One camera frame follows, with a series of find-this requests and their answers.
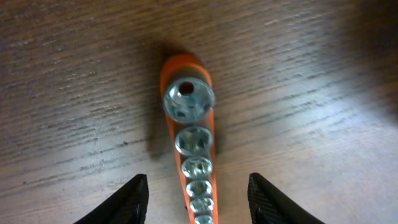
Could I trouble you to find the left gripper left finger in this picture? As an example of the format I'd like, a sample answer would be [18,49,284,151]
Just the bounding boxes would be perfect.
[75,174,149,224]

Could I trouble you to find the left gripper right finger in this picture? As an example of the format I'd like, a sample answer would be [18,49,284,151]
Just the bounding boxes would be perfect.
[248,172,323,224]

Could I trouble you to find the orange socket bit rail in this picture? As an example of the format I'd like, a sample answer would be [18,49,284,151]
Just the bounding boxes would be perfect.
[160,54,218,224]

